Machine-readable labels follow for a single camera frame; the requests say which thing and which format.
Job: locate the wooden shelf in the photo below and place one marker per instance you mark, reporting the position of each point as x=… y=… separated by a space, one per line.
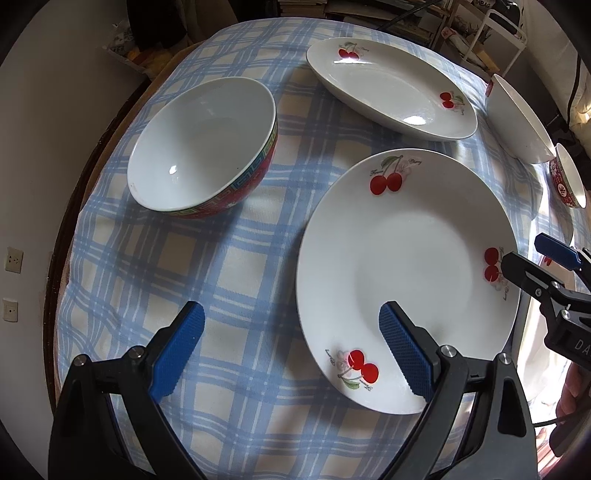
x=397 y=21

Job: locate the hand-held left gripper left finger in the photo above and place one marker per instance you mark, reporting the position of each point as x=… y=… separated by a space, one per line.
x=178 y=350

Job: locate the stack of books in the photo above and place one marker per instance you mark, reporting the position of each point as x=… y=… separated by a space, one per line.
x=300 y=7

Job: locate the white wall socket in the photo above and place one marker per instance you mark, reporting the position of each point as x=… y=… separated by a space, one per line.
x=14 y=259
x=10 y=310

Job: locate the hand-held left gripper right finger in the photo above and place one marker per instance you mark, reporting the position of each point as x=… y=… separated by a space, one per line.
x=406 y=355

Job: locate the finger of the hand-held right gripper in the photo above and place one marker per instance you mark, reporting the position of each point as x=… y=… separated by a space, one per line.
x=556 y=249
x=521 y=272

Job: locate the round cherry print plate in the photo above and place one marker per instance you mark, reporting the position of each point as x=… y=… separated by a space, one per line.
x=415 y=258

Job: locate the person's right hand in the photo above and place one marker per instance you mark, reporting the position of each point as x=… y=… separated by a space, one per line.
x=570 y=397

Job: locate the oval cherry print plate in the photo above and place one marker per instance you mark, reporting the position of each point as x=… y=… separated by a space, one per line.
x=388 y=87

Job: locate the small red patterned bowl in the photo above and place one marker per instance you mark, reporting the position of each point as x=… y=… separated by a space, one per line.
x=561 y=184

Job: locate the dark hanging garment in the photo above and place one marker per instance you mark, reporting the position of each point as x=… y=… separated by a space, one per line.
x=157 y=18

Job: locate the white metal rack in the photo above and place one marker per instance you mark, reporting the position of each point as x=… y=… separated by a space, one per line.
x=501 y=34

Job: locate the white plastic bag yellow contents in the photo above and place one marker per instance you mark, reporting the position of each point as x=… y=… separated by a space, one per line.
x=134 y=53

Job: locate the dark wooden bed frame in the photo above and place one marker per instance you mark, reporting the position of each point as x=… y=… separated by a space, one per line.
x=117 y=117

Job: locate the white bowl red outside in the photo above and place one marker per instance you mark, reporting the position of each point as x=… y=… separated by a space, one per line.
x=517 y=120

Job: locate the large bowl red green outside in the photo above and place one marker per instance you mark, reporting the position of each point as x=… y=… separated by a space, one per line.
x=198 y=143

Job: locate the blue checked blanket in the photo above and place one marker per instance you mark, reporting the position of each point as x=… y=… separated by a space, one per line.
x=258 y=258

